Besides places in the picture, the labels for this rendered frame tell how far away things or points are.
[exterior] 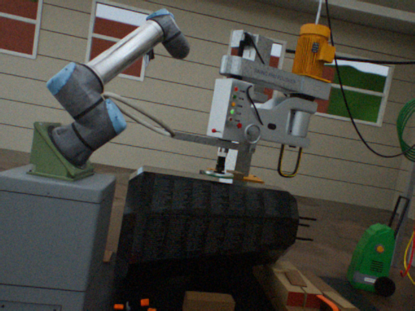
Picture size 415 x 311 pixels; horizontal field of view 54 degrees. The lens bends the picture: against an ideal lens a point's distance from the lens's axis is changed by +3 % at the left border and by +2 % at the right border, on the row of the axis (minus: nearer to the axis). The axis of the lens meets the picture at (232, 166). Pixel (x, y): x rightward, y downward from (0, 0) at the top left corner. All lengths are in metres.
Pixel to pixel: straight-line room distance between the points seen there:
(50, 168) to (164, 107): 7.14
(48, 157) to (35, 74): 7.56
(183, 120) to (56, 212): 7.23
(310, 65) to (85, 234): 2.17
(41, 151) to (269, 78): 1.70
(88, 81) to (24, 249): 0.71
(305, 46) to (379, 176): 7.07
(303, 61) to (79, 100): 1.96
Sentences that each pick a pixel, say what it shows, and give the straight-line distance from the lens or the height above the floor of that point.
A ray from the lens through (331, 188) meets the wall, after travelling 9.62.
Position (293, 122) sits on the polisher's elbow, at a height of 1.33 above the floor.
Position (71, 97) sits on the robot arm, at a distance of 1.77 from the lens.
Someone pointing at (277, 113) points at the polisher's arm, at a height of 1.36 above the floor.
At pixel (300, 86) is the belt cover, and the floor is 1.60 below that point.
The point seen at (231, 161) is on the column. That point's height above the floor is 0.90.
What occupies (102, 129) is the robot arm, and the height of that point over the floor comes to 1.08.
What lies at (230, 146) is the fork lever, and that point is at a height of 1.07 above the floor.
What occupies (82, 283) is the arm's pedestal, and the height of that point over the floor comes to 0.46.
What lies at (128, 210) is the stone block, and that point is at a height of 0.56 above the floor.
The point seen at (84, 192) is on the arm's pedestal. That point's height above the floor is 0.83.
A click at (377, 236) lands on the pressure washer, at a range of 3.77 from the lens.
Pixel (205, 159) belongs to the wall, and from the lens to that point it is 8.90.
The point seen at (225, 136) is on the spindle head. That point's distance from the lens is 2.75.
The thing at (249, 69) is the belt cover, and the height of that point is 1.61.
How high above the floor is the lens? 1.17
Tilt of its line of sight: 5 degrees down
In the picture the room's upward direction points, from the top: 10 degrees clockwise
